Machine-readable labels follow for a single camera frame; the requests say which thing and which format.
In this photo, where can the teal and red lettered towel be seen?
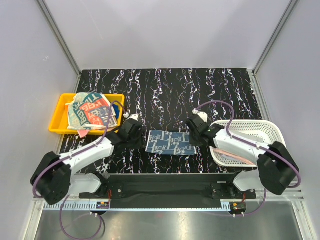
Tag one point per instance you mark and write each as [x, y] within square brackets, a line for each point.
[91, 111]

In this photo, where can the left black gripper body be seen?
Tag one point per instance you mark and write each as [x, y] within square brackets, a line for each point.
[136, 142]

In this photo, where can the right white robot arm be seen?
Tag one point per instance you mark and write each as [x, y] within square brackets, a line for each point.
[276, 168]

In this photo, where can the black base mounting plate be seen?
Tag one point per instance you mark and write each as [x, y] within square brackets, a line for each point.
[187, 191]

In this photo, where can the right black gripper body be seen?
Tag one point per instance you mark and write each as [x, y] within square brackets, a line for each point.
[194, 137]

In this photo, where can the blue patterned white towel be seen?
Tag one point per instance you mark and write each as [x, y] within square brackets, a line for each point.
[169, 143]

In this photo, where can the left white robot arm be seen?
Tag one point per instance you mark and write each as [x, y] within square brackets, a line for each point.
[57, 176]

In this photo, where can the aluminium frame post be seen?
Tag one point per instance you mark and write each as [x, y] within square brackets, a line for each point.
[276, 33]
[58, 35]

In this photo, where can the pink towel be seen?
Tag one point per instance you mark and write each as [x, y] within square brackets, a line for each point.
[235, 157]

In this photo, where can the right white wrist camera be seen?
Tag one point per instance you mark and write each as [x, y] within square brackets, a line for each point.
[201, 114]

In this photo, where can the white perforated plastic basket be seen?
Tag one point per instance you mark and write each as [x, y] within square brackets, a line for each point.
[260, 128]

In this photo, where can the right aluminium frame post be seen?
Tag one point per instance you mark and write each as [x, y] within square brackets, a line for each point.
[276, 33]

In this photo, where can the yellow plastic tray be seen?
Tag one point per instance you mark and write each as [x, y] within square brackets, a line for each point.
[59, 123]

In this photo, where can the slotted cable duct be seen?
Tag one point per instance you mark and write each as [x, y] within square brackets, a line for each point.
[79, 206]

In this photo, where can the left aluminium frame post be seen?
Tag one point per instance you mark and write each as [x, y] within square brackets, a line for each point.
[58, 35]

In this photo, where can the cream white towel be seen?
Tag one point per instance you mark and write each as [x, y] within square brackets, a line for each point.
[251, 137]

